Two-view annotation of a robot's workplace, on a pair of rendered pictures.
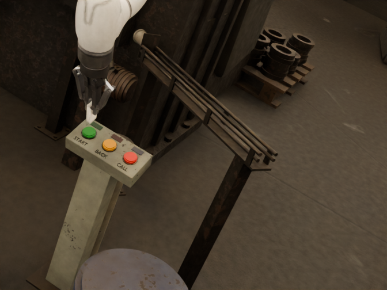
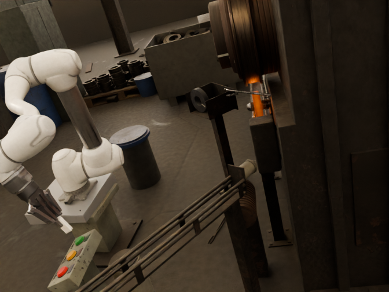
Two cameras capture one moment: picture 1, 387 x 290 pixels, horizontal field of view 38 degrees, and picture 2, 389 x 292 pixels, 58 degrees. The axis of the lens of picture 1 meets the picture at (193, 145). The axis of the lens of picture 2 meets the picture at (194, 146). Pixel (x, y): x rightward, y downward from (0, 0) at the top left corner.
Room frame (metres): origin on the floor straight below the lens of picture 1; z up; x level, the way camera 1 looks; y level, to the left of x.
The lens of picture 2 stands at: (1.93, -0.81, 1.40)
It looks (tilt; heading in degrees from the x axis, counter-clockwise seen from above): 26 degrees down; 90
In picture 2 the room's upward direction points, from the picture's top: 16 degrees counter-clockwise
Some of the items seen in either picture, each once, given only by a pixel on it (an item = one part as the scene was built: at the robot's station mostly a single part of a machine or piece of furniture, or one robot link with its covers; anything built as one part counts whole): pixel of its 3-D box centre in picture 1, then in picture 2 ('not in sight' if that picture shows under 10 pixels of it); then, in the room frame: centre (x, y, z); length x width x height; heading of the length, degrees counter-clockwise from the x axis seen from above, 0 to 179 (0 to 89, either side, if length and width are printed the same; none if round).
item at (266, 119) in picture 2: (124, 15); (266, 144); (2.22, 0.48, 0.68); 0.11 x 0.08 x 0.24; 166
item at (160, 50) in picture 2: not in sight; (196, 58); (2.25, 3.55, 0.39); 1.03 x 0.83 x 0.79; 170
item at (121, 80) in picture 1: (97, 118); (249, 237); (2.05, 0.42, 0.27); 0.22 x 0.13 x 0.53; 76
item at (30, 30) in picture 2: not in sight; (45, 64); (0.30, 4.18, 0.75); 0.70 x 0.48 x 1.50; 76
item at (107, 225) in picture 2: not in sight; (95, 225); (1.19, 1.03, 0.16); 0.40 x 0.40 x 0.31; 69
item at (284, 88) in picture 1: (236, 31); not in sight; (4.12, 0.05, 0.22); 1.20 x 0.81 x 0.44; 74
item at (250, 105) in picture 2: not in sight; (265, 103); (2.30, 0.70, 0.76); 0.17 x 0.04 x 0.04; 166
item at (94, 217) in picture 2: not in sight; (84, 203); (1.19, 1.03, 0.33); 0.32 x 0.32 x 0.04; 69
